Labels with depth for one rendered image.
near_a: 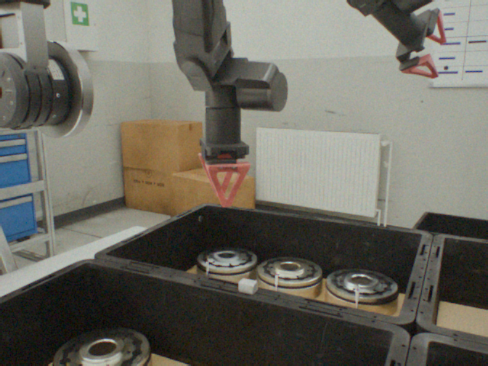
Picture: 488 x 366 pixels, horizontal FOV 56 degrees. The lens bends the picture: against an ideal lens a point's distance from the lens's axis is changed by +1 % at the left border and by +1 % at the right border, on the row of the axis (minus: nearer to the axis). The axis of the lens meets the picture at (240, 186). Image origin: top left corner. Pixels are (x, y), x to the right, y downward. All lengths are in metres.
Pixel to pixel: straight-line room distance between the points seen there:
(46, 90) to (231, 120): 0.40
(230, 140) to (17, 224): 2.12
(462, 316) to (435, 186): 2.76
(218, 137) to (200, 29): 0.17
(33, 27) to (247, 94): 0.46
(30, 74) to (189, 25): 0.42
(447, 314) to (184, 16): 0.54
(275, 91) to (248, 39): 3.26
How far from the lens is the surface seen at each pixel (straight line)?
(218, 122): 0.70
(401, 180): 3.50
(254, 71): 0.66
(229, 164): 0.68
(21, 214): 2.72
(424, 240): 0.70
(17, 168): 2.67
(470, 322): 0.72
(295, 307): 0.48
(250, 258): 0.77
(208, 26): 0.60
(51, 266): 1.24
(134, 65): 4.42
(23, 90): 0.93
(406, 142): 3.45
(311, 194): 3.61
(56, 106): 0.97
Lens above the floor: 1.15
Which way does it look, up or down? 13 degrees down
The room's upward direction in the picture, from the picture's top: straight up
